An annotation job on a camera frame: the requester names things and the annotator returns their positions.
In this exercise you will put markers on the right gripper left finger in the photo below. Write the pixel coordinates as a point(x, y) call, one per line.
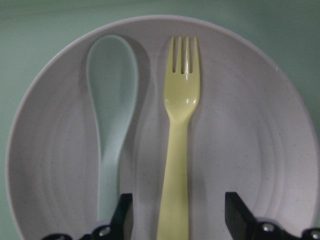
point(121, 225)

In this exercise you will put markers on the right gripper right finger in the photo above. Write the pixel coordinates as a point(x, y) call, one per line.
point(243, 225)

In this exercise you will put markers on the white round plate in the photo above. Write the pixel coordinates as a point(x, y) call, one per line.
point(250, 134)

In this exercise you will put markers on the yellow plastic fork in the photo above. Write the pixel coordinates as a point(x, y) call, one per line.
point(181, 96)

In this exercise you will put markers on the light green plastic spoon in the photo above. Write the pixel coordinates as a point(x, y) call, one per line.
point(112, 74)

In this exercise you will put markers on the light green tray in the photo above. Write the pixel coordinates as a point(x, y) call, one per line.
point(32, 33)

